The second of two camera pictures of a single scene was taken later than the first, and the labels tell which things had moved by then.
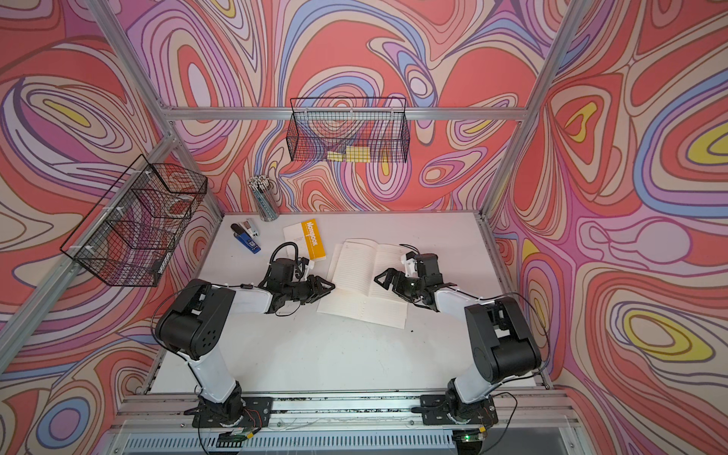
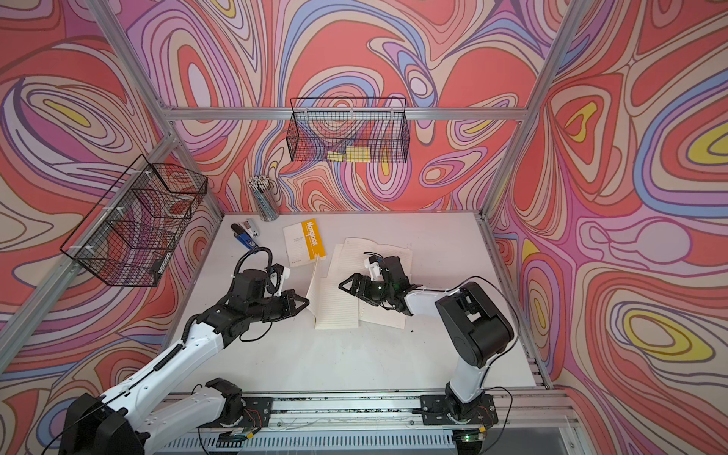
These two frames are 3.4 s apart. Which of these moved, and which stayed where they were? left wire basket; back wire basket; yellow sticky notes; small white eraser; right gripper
Moved: right gripper
Stayed: back wire basket; yellow sticky notes; left wire basket; small white eraser
